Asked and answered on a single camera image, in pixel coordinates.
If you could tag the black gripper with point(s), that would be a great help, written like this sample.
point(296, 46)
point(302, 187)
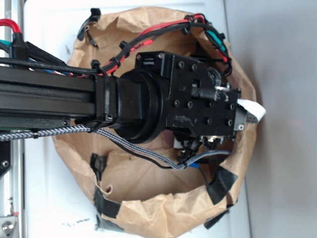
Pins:
point(192, 100)

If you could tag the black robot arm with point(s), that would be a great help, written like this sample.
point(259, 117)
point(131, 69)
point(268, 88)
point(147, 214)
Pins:
point(34, 100)

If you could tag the white ribbon tag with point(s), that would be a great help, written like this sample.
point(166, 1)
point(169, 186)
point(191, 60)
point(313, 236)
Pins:
point(255, 111)

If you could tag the brown paper bag bin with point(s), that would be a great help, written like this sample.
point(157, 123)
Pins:
point(130, 193)

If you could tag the white tray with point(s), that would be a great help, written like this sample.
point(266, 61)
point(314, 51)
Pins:
point(55, 206)

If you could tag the metal frame rail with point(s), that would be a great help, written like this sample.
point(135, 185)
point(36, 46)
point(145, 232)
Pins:
point(12, 212)

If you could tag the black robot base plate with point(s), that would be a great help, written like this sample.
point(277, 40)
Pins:
point(5, 157)

